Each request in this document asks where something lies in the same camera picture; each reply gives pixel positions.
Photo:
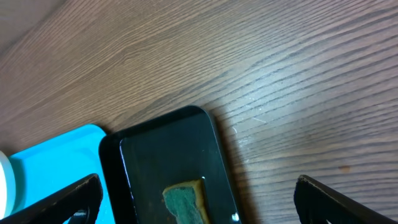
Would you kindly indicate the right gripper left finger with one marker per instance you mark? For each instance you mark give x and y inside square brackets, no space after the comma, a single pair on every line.
[79,202]

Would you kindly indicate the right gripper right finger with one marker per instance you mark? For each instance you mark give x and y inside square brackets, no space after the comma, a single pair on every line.
[317,203]

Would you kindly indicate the white plate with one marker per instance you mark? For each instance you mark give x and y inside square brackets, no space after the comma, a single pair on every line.
[8,187]

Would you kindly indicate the green yellow sponge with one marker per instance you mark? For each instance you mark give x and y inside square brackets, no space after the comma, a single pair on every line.
[186,201]

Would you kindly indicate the black rectangular tray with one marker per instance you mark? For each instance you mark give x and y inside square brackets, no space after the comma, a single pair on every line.
[139,162]

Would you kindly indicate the blue plastic tray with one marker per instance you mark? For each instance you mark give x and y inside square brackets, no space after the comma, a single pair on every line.
[50,166]

